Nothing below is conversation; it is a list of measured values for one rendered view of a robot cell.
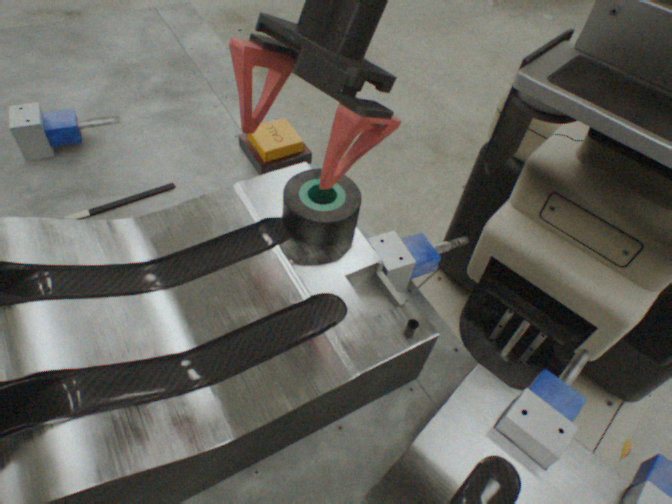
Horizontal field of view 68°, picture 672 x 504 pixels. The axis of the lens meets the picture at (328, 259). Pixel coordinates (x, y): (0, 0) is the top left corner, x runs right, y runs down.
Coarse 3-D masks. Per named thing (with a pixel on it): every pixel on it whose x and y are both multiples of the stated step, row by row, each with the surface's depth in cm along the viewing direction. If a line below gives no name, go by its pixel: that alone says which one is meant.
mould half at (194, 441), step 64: (256, 192) 54; (0, 256) 41; (64, 256) 44; (128, 256) 47; (256, 256) 49; (320, 256) 49; (0, 320) 37; (64, 320) 39; (128, 320) 42; (192, 320) 44; (384, 320) 45; (256, 384) 41; (320, 384) 41; (384, 384) 47; (0, 448) 31; (64, 448) 32; (128, 448) 34; (192, 448) 36; (256, 448) 42
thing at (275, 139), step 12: (276, 120) 72; (264, 132) 70; (276, 132) 70; (288, 132) 70; (252, 144) 70; (264, 144) 68; (276, 144) 68; (288, 144) 68; (300, 144) 69; (264, 156) 68; (276, 156) 69
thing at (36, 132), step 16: (16, 112) 65; (32, 112) 65; (48, 112) 68; (64, 112) 68; (16, 128) 63; (32, 128) 64; (48, 128) 66; (64, 128) 66; (80, 128) 69; (32, 144) 66; (48, 144) 66; (64, 144) 68
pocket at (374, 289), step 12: (372, 264) 49; (348, 276) 49; (360, 276) 50; (372, 276) 51; (384, 276) 50; (360, 288) 51; (372, 288) 51; (384, 288) 50; (372, 300) 50; (384, 300) 50; (396, 300) 49; (372, 312) 49
